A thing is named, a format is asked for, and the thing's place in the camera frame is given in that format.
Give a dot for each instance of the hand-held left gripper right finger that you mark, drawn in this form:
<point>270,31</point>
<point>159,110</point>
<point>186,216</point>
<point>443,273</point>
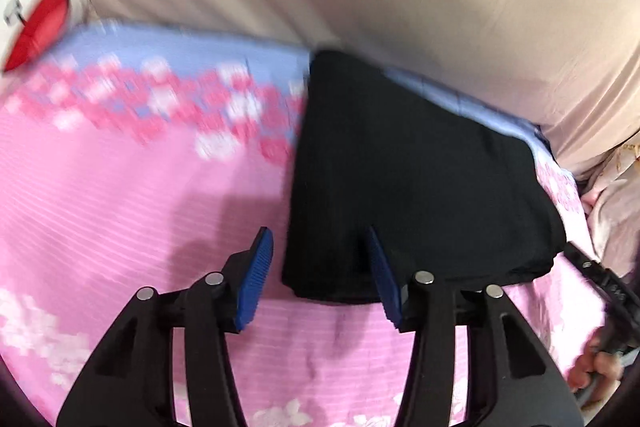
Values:
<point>382,277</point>

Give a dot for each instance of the black pants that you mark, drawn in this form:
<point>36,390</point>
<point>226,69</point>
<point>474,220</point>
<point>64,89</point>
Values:
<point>400,157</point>

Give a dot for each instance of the pink floral bedsheet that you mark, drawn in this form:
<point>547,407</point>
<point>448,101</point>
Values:
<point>100,207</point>

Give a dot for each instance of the pinkish beige plush blanket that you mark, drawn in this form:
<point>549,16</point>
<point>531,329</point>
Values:
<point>612,207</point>

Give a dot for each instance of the person's right hand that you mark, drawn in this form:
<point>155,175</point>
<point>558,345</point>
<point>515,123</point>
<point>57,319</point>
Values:
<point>597,367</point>

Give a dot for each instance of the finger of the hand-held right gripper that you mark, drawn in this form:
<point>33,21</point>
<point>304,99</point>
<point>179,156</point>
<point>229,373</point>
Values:
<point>600,274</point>

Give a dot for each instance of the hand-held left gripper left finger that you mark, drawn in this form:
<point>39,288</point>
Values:
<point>255,277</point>

